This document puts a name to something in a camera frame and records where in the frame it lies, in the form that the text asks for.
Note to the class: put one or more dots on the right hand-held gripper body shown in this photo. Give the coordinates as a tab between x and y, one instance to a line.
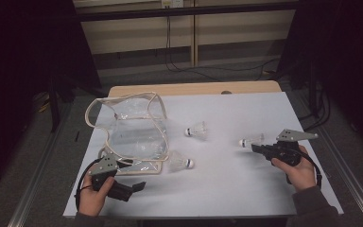
285	153

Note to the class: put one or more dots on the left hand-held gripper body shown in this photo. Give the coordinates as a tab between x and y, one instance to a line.
104	167

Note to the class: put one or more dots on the white shuttlecock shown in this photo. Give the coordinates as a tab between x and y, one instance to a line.
198	130
252	141
179	162

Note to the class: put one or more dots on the clear tote bag beige trim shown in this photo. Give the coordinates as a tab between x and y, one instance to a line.
138	138

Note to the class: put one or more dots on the person's right hand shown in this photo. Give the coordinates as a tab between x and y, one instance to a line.
302	175

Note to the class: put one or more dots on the person's left hand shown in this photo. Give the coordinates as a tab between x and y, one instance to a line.
89	201

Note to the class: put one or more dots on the small black floor item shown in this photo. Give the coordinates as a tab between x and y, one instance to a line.
77	136

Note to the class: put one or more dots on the white table sheet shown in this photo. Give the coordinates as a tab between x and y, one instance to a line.
233	189

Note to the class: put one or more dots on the black metal stand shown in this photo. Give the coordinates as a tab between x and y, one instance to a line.
312	94
54	107

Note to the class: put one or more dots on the dark round table grommet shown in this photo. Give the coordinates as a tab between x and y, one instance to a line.
226	92

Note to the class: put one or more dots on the dim yellowish floor item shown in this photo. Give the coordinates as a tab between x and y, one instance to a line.
43	106

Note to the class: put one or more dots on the wooden table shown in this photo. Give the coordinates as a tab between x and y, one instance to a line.
186	88

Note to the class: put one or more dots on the dark curtain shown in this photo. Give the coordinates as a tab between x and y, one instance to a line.
343	47
19	63

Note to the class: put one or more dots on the black horizontal beam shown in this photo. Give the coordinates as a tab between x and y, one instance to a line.
233	11

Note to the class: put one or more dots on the aluminium floor rail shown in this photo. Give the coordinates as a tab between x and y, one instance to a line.
353	179
34	179

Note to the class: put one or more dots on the beige vertical post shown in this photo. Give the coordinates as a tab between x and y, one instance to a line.
194	38

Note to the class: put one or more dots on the white wall socket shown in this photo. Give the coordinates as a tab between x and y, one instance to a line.
171	3

